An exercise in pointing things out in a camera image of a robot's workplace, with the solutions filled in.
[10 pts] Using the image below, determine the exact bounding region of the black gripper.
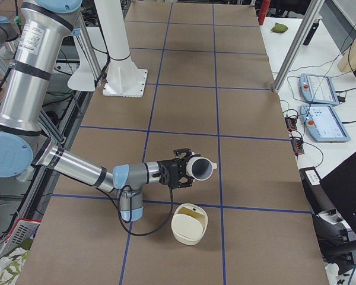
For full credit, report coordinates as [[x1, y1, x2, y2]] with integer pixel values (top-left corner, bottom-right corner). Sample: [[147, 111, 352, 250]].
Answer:
[[157, 148, 201, 189]]

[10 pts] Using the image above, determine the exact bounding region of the white mug with handle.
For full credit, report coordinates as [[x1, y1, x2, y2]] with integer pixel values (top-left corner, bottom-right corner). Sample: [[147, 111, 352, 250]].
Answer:
[[186, 157, 217, 181]]

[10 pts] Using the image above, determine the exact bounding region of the cream oval bin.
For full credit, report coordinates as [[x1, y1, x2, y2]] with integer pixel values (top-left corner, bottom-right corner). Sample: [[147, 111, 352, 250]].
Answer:
[[171, 203, 208, 246]]

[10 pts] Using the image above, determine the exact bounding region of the brown table mat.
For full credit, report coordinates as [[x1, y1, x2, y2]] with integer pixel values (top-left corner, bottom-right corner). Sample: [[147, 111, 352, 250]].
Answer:
[[17, 2, 328, 284]]

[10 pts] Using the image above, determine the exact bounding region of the lower teach pendant tablet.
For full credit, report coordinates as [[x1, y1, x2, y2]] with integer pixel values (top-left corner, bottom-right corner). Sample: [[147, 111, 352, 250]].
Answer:
[[299, 104, 351, 143]]

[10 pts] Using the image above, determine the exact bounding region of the teach pendant tablet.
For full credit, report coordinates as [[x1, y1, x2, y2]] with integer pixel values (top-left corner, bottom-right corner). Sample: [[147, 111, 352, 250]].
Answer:
[[300, 73, 339, 106], [299, 104, 351, 143]]

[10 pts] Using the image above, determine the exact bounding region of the upper teach pendant tablet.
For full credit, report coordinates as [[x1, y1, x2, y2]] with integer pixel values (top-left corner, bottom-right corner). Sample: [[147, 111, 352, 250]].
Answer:
[[300, 73, 339, 106]]

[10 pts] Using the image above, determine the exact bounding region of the black laptop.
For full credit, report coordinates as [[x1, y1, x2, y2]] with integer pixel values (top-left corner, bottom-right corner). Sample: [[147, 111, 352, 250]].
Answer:
[[320, 152, 356, 233]]

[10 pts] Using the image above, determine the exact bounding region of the green bean bag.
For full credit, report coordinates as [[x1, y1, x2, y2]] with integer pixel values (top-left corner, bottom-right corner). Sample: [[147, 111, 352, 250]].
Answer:
[[271, 23, 288, 34]]

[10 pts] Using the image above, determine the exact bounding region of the red cylinder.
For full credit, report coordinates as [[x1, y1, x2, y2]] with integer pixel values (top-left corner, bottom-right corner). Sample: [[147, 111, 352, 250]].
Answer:
[[258, 0, 271, 26]]

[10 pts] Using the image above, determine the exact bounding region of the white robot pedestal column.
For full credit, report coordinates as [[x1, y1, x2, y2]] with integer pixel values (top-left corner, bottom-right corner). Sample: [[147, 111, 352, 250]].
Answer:
[[94, 1, 148, 98]]

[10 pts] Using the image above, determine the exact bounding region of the aluminium frame post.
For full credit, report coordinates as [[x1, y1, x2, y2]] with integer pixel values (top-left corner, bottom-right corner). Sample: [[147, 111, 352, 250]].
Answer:
[[271, 0, 325, 93]]

